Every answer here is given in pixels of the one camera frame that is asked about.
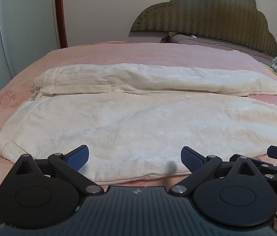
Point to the grey striped pillow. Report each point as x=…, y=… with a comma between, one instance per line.
x=217, y=43

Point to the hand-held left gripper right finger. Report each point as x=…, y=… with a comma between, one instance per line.
x=190, y=158

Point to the brown wooden door frame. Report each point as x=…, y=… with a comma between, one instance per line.
x=62, y=14

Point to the cream white pants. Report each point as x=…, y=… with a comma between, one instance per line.
x=133, y=127

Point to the green padded headboard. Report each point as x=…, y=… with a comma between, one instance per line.
x=209, y=14

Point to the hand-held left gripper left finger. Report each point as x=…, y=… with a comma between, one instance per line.
x=78, y=157

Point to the white wardrobe with flower decals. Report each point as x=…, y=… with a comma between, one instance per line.
x=13, y=29

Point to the pink bed blanket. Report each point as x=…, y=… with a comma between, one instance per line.
x=133, y=52

